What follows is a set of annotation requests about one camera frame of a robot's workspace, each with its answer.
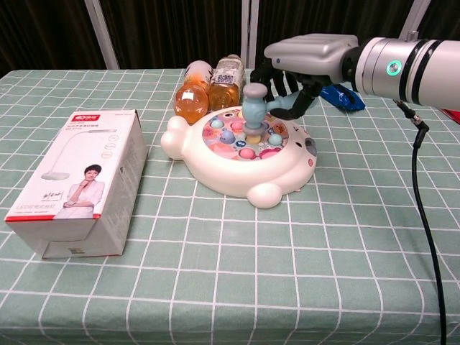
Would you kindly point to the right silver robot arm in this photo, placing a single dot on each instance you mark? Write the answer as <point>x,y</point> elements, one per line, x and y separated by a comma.
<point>406,70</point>

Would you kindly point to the red notebook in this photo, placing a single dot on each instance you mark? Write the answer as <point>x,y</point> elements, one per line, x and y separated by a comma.
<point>453,115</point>

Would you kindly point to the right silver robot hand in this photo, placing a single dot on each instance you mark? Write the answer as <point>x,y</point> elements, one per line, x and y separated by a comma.
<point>309,57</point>

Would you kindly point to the dark curtain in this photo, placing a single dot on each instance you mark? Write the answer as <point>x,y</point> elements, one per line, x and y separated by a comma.
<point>172,32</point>

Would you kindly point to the blue snack packet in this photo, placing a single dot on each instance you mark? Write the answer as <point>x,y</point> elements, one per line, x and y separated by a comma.
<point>346,98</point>

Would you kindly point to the white desk lamp box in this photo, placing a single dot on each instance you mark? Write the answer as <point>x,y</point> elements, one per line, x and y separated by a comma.
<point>79,179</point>

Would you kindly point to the light blue toy hammer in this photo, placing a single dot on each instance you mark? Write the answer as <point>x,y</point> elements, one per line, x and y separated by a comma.
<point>255,108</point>

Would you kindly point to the green checkered tablecloth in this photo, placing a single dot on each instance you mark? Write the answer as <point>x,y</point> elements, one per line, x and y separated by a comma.
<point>230,258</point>

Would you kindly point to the yellow tea bottle QR label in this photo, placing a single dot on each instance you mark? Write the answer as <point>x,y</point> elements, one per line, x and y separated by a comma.
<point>225,86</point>

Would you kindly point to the white frame post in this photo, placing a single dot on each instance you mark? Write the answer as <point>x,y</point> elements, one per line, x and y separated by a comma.
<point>413,18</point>
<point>102,32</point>
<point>249,32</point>

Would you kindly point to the white whack-a-mole toy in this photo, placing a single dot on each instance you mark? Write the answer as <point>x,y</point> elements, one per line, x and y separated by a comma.
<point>240,161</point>

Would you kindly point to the orange juice bottle white label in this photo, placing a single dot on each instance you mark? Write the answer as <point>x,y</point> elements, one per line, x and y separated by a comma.
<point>192,97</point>

